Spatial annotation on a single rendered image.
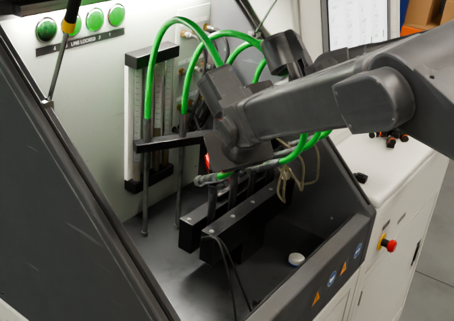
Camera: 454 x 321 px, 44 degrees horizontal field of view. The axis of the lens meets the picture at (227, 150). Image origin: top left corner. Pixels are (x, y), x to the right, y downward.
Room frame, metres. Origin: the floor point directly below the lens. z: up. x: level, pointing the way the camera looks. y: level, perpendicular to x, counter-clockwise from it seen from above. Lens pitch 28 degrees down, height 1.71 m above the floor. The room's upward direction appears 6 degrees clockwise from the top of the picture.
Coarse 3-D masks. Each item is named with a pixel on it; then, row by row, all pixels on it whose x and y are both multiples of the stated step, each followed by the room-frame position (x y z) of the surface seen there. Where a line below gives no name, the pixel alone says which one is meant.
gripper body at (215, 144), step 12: (216, 132) 0.81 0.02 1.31; (216, 144) 0.80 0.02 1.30; (264, 144) 0.80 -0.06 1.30; (216, 156) 0.78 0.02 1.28; (228, 156) 0.77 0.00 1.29; (240, 156) 0.74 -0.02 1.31; (252, 156) 0.77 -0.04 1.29; (264, 156) 0.79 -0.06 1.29; (216, 168) 0.77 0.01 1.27; (228, 168) 0.77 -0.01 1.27
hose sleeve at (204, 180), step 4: (216, 172) 0.89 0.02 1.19; (200, 176) 0.93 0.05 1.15; (204, 176) 0.92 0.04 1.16; (208, 176) 0.90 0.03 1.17; (212, 176) 0.89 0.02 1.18; (216, 176) 0.88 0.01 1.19; (200, 180) 0.92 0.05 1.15; (204, 180) 0.91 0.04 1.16; (208, 180) 0.90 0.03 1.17; (212, 180) 0.89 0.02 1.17; (216, 180) 0.88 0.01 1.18; (220, 180) 0.88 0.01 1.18; (204, 184) 0.92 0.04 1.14
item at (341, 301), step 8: (352, 280) 1.13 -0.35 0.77; (344, 288) 1.09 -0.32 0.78; (352, 288) 1.14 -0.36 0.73; (336, 296) 1.06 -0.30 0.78; (344, 296) 1.11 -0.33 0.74; (352, 296) 1.16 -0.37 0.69; (328, 304) 1.02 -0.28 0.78; (336, 304) 1.07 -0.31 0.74; (344, 304) 1.12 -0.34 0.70; (320, 312) 0.99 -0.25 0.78; (328, 312) 1.03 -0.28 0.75; (336, 312) 1.08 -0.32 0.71; (344, 312) 1.13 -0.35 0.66; (312, 320) 0.96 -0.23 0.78; (320, 320) 0.99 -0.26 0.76; (328, 320) 1.04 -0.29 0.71; (336, 320) 1.09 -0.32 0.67; (344, 320) 1.14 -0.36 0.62
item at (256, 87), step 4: (268, 80) 1.01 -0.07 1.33; (248, 84) 0.98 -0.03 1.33; (252, 84) 0.98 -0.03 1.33; (256, 84) 0.99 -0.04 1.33; (260, 84) 0.99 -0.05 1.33; (264, 84) 1.00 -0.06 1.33; (268, 84) 1.00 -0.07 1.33; (272, 84) 1.01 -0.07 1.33; (244, 88) 0.97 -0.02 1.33; (252, 88) 0.98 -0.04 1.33; (256, 88) 0.98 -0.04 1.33; (260, 88) 0.99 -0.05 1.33; (264, 88) 0.99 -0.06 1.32; (252, 92) 0.97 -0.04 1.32; (256, 92) 0.97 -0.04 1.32
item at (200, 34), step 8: (176, 16) 1.05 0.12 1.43; (168, 24) 1.07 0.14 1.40; (184, 24) 1.01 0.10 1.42; (192, 24) 0.99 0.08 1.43; (160, 32) 1.10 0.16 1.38; (200, 32) 0.97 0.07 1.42; (160, 40) 1.11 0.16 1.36; (208, 40) 0.95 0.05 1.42; (152, 48) 1.13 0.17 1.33; (208, 48) 0.93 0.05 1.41; (152, 56) 1.13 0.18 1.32; (216, 56) 0.92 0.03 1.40; (152, 64) 1.14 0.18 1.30; (216, 64) 0.91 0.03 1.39; (152, 72) 1.14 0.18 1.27; (152, 80) 1.15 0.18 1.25; (144, 120) 1.15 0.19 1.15; (224, 176) 0.86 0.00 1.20
